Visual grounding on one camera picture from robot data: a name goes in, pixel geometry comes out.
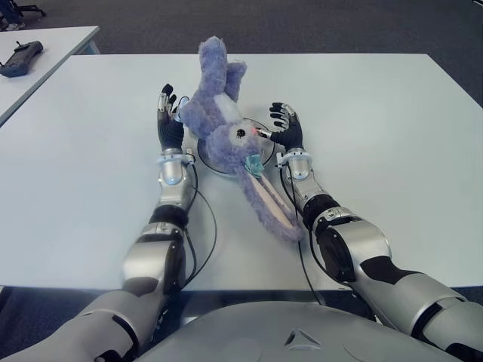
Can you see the white plate black rim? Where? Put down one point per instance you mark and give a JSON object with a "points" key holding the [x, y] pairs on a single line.
{"points": [[268, 151]]}

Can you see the grey robot torso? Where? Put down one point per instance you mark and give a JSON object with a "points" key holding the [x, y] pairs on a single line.
{"points": [[294, 335]]}

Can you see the black office chair base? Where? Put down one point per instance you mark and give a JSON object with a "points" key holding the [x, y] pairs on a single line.
{"points": [[34, 9]]}

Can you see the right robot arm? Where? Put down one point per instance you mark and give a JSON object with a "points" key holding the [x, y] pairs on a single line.
{"points": [[358, 241]]}

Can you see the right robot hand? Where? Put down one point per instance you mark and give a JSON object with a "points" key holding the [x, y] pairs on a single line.
{"points": [[292, 134]]}

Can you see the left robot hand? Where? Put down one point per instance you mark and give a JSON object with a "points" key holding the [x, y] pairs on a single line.
{"points": [[170, 132]]}

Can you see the black object on side table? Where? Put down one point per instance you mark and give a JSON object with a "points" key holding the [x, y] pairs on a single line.
{"points": [[22, 58]]}

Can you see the person in dark clothes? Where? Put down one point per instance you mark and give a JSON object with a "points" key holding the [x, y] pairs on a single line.
{"points": [[9, 15]]}

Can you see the white side table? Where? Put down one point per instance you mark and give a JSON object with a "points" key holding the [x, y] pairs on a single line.
{"points": [[49, 45]]}

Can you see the purple plush doll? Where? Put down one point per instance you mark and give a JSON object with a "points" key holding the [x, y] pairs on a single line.
{"points": [[226, 139]]}

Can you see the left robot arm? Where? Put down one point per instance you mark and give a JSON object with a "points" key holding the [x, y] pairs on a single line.
{"points": [[151, 256]]}

